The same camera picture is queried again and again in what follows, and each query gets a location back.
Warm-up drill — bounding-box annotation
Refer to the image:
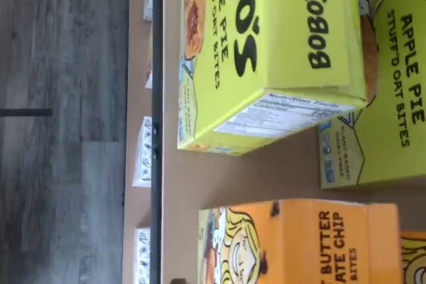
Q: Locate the yellow label granola box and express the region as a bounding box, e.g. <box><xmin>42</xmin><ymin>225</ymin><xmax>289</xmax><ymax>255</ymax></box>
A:
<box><xmin>144</xmin><ymin>43</ymin><xmax>154</xmax><ymax>90</ymax></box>

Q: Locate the white patterned pantry box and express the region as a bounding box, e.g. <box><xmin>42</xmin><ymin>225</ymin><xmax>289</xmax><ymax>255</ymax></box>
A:
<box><xmin>132</xmin><ymin>116</ymin><xmax>154</xmax><ymax>188</ymax></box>
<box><xmin>134</xmin><ymin>227</ymin><xmax>153</xmax><ymax>284</ymax></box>

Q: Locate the thin black bar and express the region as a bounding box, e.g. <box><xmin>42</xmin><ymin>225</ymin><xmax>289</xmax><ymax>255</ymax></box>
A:
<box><xmin>0</xmin><ymin>108</ymin><xmax>53</xmax><ymax>117</ymax></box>

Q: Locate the black shelf rail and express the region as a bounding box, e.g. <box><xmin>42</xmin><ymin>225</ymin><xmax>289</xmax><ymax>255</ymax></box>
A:
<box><xmin>150</xmin><ymin>0</ymin><xmax>164</xmax><ymax>284</ymax></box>

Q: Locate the tan particleboard shelf board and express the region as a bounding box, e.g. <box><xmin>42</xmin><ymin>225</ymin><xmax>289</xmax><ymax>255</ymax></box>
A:
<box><xmin>158</xmin><ymin>0</ymin><xmax>426</xmax><ymax>284</ymax></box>
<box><xmin>123</xmin><ymin>0</ymin><xmax>154</xmax><ymax>284</ymax></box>

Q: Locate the green Bobo's apple pie box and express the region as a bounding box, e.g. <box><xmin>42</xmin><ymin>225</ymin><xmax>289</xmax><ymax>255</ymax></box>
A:
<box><xmin>176</xmin><ymin>0</ymin><xmax>369</xmax><ymax>158</ymax></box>
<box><xmin>318</xmin><ymin>0</ymin><xmax>426</xmax><ymax>190</ymax></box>

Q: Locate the orange Bobo's peanut butter box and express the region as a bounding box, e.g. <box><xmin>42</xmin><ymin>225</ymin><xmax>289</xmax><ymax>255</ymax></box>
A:
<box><xmin>197</xmin><ymin>198</ymin><xmax>400</xmax><ymax>284</ymax></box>
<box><xmin>399</xmin><ymin>229</ymin><xmax>426</xmax><ymax>284</ymax></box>

